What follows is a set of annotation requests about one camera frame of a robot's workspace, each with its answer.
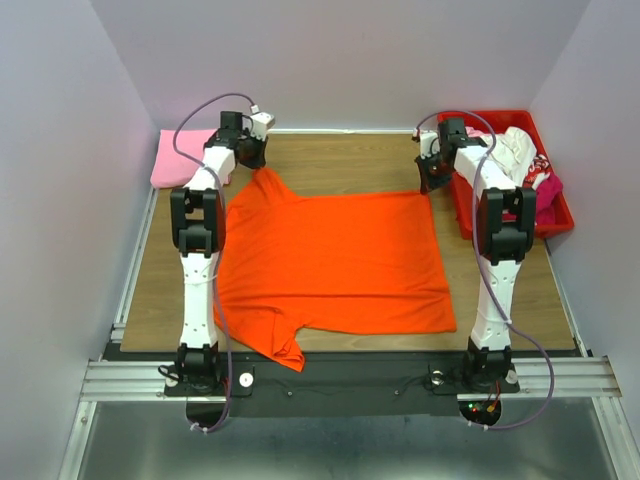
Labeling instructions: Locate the orange t-shirt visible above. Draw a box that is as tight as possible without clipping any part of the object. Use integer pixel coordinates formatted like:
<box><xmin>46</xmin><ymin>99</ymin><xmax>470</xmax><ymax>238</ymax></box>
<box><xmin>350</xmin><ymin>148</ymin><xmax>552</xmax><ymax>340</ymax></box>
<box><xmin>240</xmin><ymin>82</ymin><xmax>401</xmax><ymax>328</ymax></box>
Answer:
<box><xmin>215</xmin><ymin>168</ymin><xmax>456</xmax><ymax>371</ymax></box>

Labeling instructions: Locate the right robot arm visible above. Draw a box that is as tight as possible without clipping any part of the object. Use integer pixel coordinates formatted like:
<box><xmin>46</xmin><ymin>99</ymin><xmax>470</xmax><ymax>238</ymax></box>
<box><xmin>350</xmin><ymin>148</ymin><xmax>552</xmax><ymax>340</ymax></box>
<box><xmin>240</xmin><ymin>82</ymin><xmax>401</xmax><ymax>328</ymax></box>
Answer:
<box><xmin>412</xmin><ymin>116</ymin><xmax>536</xmax><ymax>390</ymax></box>

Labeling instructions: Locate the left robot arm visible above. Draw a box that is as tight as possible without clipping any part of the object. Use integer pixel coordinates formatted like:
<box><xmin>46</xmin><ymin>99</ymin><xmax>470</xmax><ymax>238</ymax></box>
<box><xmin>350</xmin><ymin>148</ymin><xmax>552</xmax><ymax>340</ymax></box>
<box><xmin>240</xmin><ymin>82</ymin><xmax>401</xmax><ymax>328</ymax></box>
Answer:
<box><xmin>159</xmin><ymin>105</ymin><xmax>274</xmax><ymax>396</ymax></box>

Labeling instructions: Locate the red plastic bin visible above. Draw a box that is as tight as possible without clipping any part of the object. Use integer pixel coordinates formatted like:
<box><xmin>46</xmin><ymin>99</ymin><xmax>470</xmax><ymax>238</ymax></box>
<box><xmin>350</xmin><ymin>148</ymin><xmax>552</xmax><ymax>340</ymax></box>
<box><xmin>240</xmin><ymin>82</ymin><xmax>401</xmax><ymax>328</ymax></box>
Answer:
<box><xmin>437</xmin><ymin>110</ymin><xmax>574</xmax><ymax>238</ymax></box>

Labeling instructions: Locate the folded pink t-shirt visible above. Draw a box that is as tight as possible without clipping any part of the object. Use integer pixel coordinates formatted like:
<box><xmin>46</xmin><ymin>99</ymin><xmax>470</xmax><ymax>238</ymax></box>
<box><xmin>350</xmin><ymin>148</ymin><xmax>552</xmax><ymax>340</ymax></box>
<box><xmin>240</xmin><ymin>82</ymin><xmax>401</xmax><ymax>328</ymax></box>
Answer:
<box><xmin>150</xmin><ymin>129</ymin><xmax>236</xmax><ymax>190</ymax></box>

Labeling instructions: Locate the white garment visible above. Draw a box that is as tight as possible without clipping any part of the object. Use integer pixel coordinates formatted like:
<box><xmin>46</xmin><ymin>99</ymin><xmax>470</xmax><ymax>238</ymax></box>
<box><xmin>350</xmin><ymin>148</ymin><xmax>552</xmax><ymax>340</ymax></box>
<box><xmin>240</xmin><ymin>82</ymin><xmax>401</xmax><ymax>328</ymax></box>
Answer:
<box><xmin>486</xmin><ymin>126</ymin><xmax>551</xmax><ymax>190</ymax></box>

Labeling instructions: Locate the magenta garment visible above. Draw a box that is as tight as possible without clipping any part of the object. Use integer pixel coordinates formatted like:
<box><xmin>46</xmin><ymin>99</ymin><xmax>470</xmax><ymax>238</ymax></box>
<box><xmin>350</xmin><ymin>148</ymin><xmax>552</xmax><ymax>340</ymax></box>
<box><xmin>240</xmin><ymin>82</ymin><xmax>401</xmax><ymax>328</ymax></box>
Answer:
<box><xmin>535</xmin><ymin>173</ymin><xmax>563</xmax><ymax>227</ymax></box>

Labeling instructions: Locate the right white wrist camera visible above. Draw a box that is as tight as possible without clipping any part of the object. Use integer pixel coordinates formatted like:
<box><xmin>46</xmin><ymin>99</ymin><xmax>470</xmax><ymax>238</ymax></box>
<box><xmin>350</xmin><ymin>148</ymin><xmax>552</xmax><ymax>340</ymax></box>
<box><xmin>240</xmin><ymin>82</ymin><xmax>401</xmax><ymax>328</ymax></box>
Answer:
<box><xmin>412</xmin><ymin>129</ymin><xmax>440</xmax><ymax>158</ymax></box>

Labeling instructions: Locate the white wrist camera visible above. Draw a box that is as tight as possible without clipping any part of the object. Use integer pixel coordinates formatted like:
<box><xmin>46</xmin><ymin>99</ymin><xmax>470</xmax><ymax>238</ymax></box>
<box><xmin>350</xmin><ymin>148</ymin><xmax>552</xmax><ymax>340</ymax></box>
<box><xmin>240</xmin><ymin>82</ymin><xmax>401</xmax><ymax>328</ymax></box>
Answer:
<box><xmin>412</xmin><ymin>129</ymin><xmax>440</xmax><ymax>158</ymax></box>
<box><xmin>250</xmin><ymin>112</ymin><xmax>275</xmax><ymax>141</ymax></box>

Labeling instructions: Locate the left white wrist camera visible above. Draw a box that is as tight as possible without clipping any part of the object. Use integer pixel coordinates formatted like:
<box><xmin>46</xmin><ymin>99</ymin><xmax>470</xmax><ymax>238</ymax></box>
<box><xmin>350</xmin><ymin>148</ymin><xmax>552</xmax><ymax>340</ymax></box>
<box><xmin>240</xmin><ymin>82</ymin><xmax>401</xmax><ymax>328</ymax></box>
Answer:
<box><xmin>250</xmin><ymin>112</ymin><xmax>275</xmax><ymax>141</ymax></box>

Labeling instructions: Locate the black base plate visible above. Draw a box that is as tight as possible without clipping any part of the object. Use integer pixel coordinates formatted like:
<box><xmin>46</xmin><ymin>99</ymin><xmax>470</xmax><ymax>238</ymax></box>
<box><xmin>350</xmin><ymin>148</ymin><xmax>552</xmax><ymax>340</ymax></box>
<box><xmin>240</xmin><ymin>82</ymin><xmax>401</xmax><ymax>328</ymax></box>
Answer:
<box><xmin>99</xmin><ymin>349</ymin><xmax>521</xmax><ymax>419</ymax></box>

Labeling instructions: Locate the aluminium rail frame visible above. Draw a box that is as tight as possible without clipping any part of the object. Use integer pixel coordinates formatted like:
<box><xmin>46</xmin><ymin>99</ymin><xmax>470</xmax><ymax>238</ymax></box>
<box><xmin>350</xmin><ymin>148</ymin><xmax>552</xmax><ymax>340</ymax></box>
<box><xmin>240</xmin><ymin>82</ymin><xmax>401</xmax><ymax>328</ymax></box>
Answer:
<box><xmin>60</xmin><ymin>190</ymin><xmax>634</xmax><ymax>479</ymax></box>

